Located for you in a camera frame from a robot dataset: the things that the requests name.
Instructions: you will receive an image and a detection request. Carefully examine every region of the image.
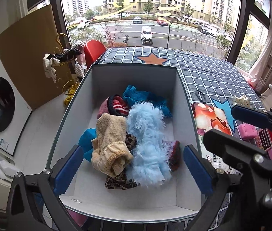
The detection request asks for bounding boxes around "red chair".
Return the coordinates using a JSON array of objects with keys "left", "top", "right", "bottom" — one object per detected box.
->
[{"left": 84, "top": 40, "right": 106, "bottom": 70}]

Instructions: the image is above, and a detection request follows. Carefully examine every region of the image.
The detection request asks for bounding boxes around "white curtain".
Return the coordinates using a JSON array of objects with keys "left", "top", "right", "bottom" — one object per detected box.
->
[{"left": 249, "top": 12, "right": 272, "bottom": 80}]

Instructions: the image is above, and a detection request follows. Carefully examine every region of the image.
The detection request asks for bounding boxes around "street lamp post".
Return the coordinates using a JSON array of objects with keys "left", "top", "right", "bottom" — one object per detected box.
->
[{"left": 166, "top": 22, "right": 171, "bottom": 49}]

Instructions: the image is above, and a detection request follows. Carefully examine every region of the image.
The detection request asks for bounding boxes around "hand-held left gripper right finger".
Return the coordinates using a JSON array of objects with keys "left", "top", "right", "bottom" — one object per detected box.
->
[{"left": 184, "top": 145, "right": 243, "bottom": 231}]

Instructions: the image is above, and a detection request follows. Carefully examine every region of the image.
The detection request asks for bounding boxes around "cream polka dot cloth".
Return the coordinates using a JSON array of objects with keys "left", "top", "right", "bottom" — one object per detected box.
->
[{"left": 232, "top": 95, "right": 251, "bottom": 108}]

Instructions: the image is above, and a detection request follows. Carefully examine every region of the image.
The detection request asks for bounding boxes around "brown cardboard sheet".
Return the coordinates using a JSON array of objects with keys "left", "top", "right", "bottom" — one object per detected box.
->
[{"left": 0, "top": 3, "right": 65, "bottom": 111}]

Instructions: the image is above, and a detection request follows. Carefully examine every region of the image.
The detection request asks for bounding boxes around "leopard print cloth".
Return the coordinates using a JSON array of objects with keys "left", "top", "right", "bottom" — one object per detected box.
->
[{"left": 105, "top": 133, "right": 141, "bottom": 190}]

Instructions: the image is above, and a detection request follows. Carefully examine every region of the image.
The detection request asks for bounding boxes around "red carton box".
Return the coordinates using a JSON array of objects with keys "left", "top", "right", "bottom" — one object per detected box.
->
[{"left": 254, "top": 127, "right": 272, "bottom": 150}]

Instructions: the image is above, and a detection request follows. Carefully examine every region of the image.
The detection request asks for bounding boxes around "light blue fluffy cloth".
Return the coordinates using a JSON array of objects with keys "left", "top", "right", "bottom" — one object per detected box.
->
[{"left": 126, "top": 102, "right": 172, "bottom": 187}]

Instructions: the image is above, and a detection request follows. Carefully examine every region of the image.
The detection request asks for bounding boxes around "dark window frame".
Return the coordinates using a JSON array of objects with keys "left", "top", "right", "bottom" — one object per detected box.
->
[{"left": 26, "top": 0, "right": 272, "bottom": 65}]

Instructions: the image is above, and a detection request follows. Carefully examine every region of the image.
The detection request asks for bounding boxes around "beige knitted cloth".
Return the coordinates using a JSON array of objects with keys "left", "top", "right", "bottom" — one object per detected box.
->
[{"left": 91, "top": 113, "right": 134, "bottom": 177}]

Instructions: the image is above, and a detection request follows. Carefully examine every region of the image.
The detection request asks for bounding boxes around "black hanging cloth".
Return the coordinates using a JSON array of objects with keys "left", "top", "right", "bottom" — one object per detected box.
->
[{"left": 52, "top": 49, "right": 82, "bottom": 62}]

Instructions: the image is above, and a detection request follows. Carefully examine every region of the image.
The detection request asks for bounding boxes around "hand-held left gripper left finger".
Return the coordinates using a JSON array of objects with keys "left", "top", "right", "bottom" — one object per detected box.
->
[{"left": 6, "top": 145, "right": 85, "bottom": 231}]

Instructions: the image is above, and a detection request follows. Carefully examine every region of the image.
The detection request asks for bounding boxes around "pink sponge with holes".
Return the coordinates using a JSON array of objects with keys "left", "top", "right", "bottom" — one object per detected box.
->
[{"left": 238, "top": 123, "right": 257, "bottom": 140}]

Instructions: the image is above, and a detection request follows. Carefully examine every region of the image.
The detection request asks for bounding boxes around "grey storage box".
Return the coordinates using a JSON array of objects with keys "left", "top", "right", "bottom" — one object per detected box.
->
[{"left": 46, "top": 64, "right": 202, "bottom": 223}]

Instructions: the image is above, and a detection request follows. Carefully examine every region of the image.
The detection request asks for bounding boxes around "white hanging cloth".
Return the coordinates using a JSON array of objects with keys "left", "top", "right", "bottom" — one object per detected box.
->
[{"left": 43, "top": 53, "right": 57, "bottom": 83}]

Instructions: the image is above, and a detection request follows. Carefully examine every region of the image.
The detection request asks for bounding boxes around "yellow metal rack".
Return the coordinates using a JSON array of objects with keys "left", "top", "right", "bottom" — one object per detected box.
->
[{"left": 53, "top": 33, "right": 81, "bottom": 105}]

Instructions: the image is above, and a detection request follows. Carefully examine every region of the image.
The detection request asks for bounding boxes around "white van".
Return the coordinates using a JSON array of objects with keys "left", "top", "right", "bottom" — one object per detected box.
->
[{"left": 197, "top": 24, "right": 219, "bottom": 37}]

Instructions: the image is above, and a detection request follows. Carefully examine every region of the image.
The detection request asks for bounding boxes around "white washing machine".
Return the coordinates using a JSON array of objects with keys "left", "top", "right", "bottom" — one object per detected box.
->
[{"left": 0, "top": 48, "right": 33, "bottom": 157}]

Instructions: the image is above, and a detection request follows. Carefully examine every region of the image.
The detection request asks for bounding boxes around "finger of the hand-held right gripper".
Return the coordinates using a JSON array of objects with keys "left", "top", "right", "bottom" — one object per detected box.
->
[
  {"left": 231, "top": 105, "right": 272, "bottom": 147},
  {"left": 203, "top": 128, "right": 272, "bottom": 231}
]

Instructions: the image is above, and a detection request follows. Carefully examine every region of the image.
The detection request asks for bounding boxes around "black hair tie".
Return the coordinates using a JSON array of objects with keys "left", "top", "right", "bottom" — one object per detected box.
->
[{"left": 195, "top": 90, "right": 209, "bottom": 101}]

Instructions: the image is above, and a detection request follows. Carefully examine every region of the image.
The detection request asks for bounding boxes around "printed tissue pack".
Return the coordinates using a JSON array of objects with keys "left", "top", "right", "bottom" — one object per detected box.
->
[{"left": 191, "top": 102, "right": 242, "bottom": 176}]

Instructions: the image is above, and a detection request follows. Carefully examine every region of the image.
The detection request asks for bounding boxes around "white detergent bottle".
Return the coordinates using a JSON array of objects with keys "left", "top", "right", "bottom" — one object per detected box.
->
[{"left": 0, "top": 153, "right": 22, "bottom": 181}]

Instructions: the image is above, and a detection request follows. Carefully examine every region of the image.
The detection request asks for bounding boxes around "small white car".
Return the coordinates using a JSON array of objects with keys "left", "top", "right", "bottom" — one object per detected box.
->
[{"left": 140, "top": 26, "right": 153, "bottom": 45}]

